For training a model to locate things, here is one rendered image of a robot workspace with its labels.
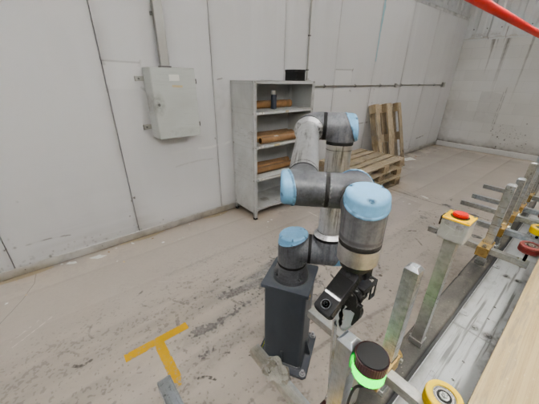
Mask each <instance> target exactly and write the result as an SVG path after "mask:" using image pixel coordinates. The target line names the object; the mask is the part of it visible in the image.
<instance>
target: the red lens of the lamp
mask: <svg viewBox="0 0 539 404"><path fill-rule="evenodd" d="M363 342H367V341H361V342H360V343H363ZM368 342H373V341H368ZM360 343H359V344H357V346H356V347H355V354H354V364H355V367H356V369H357V370H358V372H360V373H361V375H363V376H364V377H366V378H369V379H371V380H380V379H383V378H385V377H386V375H387V371H388V369H389V366H390V357H389V355H388V353H387V351H386V350H385V349H384V350H385V352H386V353H387V357H388V358H389V359H388V360H389V362H388V366H387V367H386V369H384V370H380V371H376V370H370V369H369V368H368V367H366V366H365V365H364V364H362V362H361V361H360V360H359V358H358V355H357V353H356V352H357V347H358V345H360ZM373 343H375V342H373ZM375 344H377V343H375ZM377 345H379V344H377ZM379 346H381V345H379ZM381 348H383V347H382V346H381Z"/></svg>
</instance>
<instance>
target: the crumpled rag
mask: <svg viewBox="0 0 539 404"><path fill-rule="evenodd" d="M261 371H262V374H263V375H264V376H265V377H266V378H267V379H268V381H272V380H274V381H275V382H276V383H277V384H282V383H284V384H285V385H287V384H288V382H289V381H290V380H291V377H290V372H289V371H290V370H289V368H288V367H287V366H284V365H283V364H282V360H281V358H280V357H279V356H277V355H276V356H269V358H268V363H267V364H263V365H262V366H261Z"/></svg>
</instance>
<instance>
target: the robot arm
mask: <svg viewBox="0 0 539 404"><path fill-rule="evenodd" d="M294 134H295V137H296V140H295V144H294V150H293V154H292V157H291V161H290V167H289V168H287V169H283V170H282V171H281V188H280V201H281V202H282V203H283V204H288V205H291V206H294V205H298V206H309V207H320V213H319V222H318V228H316V229H315V230H314V234H309V233H308V232H307V230H306V229H305V228H302V227H298V226H295V227H294V226H292V227H288V228H284V229H283V230H282V231H281V232H280V234H279V238H278V262H277V264H276V266H275V268H274V278H275V280H276V281H277V282H278V283H280V284H281V285H284V286H289V287H297V286H300V285H303V284H305V283H306V282H307V280H308V277H309V272H308V269H307V267H306V264H314V265H329V266H342V268H341V269H340V270H339V271H338V273H337V274H336V275H335V277H334V278H333V280H332V281H331V282H330V283H329V285H328V286H327V287H326V288H325V290H324V291H323V292H322V294H321V295H320V296H319V298H318V299H317V300H316V302H315V303H314V307H315V308H316V310H317V311H318V312H320V314H321V315H323V316H324V317H325V318H326V319H328V320H333V319H337V322H338V323H337V324H338V327H339V328H340V329H341V330H347V329H349V328H350V327H351V326H352V325H353V324H354V323H355V322H357V321H358V320H359V319H360V318H361V317H362V315H363V305H362V304H361V303H362V302H363V300H364V299H366V298H367V294H368V293H370V294H369V297H368V300H370V299H371V298H372V297H373V296H374V295H375V290H376V286H377V283H378V279H377V278H375V277H373V276H372V271H373V268H375V267H376V266H377V265H378V263H379V258H380V254H381V250H382V244H383V238H384V233H385V230H386V226H387V219H388V216H389V213H390V211H391V193H390V192H389V191H388V190H387V189H386V188H384V187H383V186H381V185H379V184H375V182H374V181H373V179H372V178H371V177H370V176H369V175H368V174H367V173H366V172H364V171H362V170H359V169H350V170H349V168H350V162H351V151H352V147H353V143H354V142H355V141H357V140H358V138H359V120H358V116H357V115H356V114H355V113H348V112H324V111H320V112H313V113H310V114H307V115H304V116H302V117H301V118H300V119H299V120H298V121H297V122H296V124H295V127H294ZM320 139H321V140H326V156H325V164H324V172H319V171H318V165H319V140H320ZM370 279H371V280H372V279H373V280H374V281H372V282H371V281H370ZM373 287H375V288H374V292H373V293H371V292H372V288H373ZM343 315H344V319H342V317H343Z"/></svg>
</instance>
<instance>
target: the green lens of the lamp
mask: <svg viewBox="0 0 539 404"><path fill-rule="evenodd" d="M351 370H352V374H353V375H354V377H355V379H356V380H357V381H358V382H359V383H360V384H361V385H363V386H365V387H366V388H370V389H378V388H379V387H381V386H382V385H383V384H384V382H385V379H386V377H385V378H383V379H380V380H371V379H369V378H366V377H364V376H363V375H361V373H360V372H358V370H357V369H356V367H355V364H354V359H353V362H352V366H351ZM386 376H387V375H386Z"/></svg>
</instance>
